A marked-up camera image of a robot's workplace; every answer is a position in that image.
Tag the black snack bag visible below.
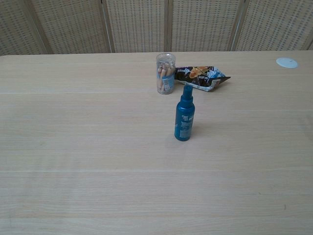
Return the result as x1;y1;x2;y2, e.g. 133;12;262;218
174;65;232;93

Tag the woven rattan folding screen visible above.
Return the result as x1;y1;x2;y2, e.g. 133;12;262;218
0;0;313;57

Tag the blue spray bottle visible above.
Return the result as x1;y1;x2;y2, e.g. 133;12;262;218
174;82;196;142

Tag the clear plastic sausage jar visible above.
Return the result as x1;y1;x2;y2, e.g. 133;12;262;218
156;52;177;95

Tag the white round cable grommet cap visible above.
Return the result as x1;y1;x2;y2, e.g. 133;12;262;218
276;57;300;68

